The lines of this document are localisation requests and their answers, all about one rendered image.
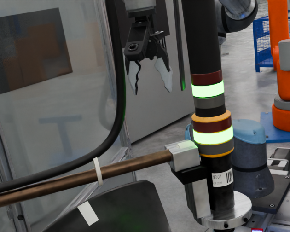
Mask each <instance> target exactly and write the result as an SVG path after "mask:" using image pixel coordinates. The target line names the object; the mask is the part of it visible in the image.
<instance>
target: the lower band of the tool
mask: <svg viewBox="0 0 290 232"><path fill-rule="evenodd" d="M230 115H231V113H230V111H228V110H226V113H224V114H223V115H220V116H215V117H198V116H196V115H195V114H193V115H192V117H191V118H192V120H194V121H196V122H217V121H221V120H224V119H226V118H228V117H229V116H230ZM231 127H232V125H231V126H230V127H229V128H228V129H230V128H231ZM228 129H226V130H228ZM226 130H223V131H219V132H214V133H220V132H224V131H226ZM194 131H195V130H194ZM195 132H197V131H195ZM197 133H201V132H197ZM203 134H212V133H203ZM231 139H232V138H231ZM231 139H229V140H227V141H225V142H228V141H230V140H231ZM225 142H221V143H217V144H202V143H199V142H197V143H199V144H202V145H218V144H222V143H225ZM233 149H234V148H233ZM233 149H232V150H230V151H228V152H226V153H222V154H218V155H205V154H201V153H199V155H201V156H203V157H222V156H225V155H227V154H229V153H231V152H232V151H233Z"/></svg>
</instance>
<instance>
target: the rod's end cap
mask: <svg viewBox="0 0 290 232"><path fill-rule="evenodd" d="M193 145H195V144H194V143H193V142H192V141H191V140H189V141H186V142H182V143H178V144H176V147H177V148H180V149H182V148H186V147H189V146H193Z"/></svg>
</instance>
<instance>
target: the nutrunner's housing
mask: <svg viewBox="0 0 290 232"><path fill-rule="evenodd" d="M200 158H201V162H202V163H203V164H204V165H206V167H207V173H208V178H206V179H207V187H208V194H209V204H210V209H211V210H214V211H227V210H230V209H232V208H233V207H234V205H235V199H234V190H233V188H234V178H233V169H232V156H231V153H229V154H227V155H225V156H222V157H203V156H200ZM234 230H235V228H231V229H223V230H218V229H214V231H215V232H233V231H234Z"/></svg>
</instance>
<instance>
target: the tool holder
mask: <svg viewBox="0 0 290 232"><path fill-rule="evenodd" d="M186 141H189V140H188V139H187V140H183V141H180V142H176V143H172V144H169V145H165V146H164V149H165V150H166V149H169V152H170V155H171V161H170V162H167V163H168V164H169V165H170V167H171V172H172V173H173V174H174V175H175V176H176V177H177V178H178V180H179V181H180V182H181V183H182V184H183V185H184V186H185V192H186V201H187V207H188V208H189V210H190V211H191V212H192V213H193V217H194V219H195V221H196V222H197V223H199V224H200V225H202V226H204V227H207V228H211V229H218V230H223V229H231V228H235V227H238V226H240V225H242V224H244V223H245V222H247V221H248V220H249V219H250V218H251V216H252V203H251V201H250V199H249V198H248V197H247V196H246V195H244V194H242V193H240V192H237V191H234V199H235V205H234V207H233V208H232V209H230V210H227V211H214V210H211V209H210V204H209V194H208V187H207V179H206V178H208V173H207V167H206V165H204V164H203V163H202V162H201V161H200V158H199V151H198V147H197V146H196V145H193V146H189V147H186V148H182V149H180V148H177V147H176V144H178V143H182V142H186Z"/></svg>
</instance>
